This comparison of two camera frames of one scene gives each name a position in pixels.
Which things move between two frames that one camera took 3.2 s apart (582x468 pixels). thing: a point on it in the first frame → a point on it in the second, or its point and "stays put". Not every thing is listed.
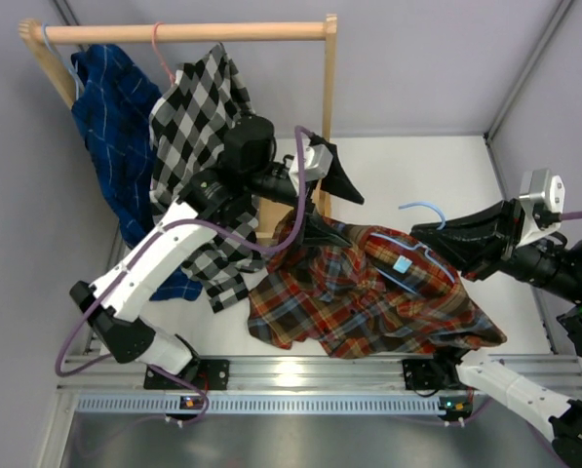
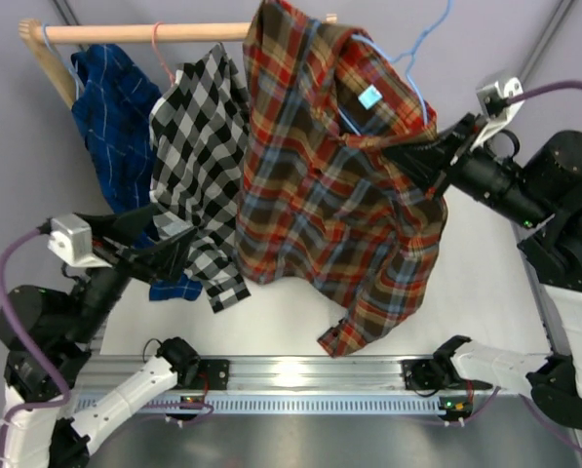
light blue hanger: x=62 y=60 stays put
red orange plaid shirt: x=380 y=296 → x=321 y=207
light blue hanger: x=416 y=247 → x=410 y=54
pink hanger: x=158 y=53 stays put
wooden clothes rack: x=273 y=214 stays put
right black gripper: x=479 y=243 → x=431 y=162
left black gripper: x=317 y=231 → x=164 y=259
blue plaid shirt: x=114 y=99 stays put
